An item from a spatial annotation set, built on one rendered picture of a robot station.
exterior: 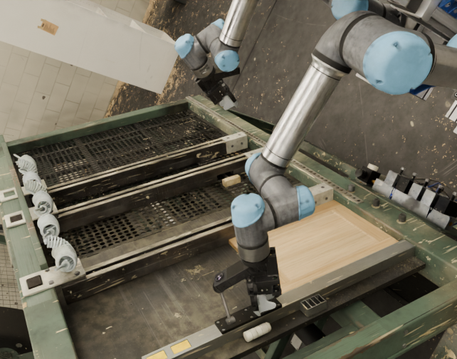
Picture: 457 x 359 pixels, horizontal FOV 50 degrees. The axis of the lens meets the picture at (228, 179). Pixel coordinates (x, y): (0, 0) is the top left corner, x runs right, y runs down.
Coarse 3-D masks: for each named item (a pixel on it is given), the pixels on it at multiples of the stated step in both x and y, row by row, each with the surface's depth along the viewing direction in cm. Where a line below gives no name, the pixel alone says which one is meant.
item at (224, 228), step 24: (312, 192) 194; (48, 240) 150; (168, 240) 173; (192, 240) 172; (216, 240) 178; (96, 264) 164; (120, 264) 163; (144, 264) 166; (168, 264) 171; (24, 288) 150; (72, 288) 157; (96, 288) 161
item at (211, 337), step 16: (368, 256) 161; (384, 256) 160; (400, 256) 162; (336, 272) 155; (352, 272) 155; (368, 272) 157; (304, 288) 150; (320, 288) 149; (336, 288) 152; (288, 304) 145; (256, 320) 140; (272, 320) 144; (192, 336) 136; (208, 336) 136; (224, 336) 137; (240, 336) 140; (192, 352) 133; (208, 352) 136
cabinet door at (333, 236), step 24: (312, 216) 189; (336, 216) 188; (288, 240) 177; (312, 240) 176; (336, 240) 174; (360, 240) 173; (384, 240) 172; (288, 264) 165; (312, 264) 164; (336, 264) 162; (288, 288) 154
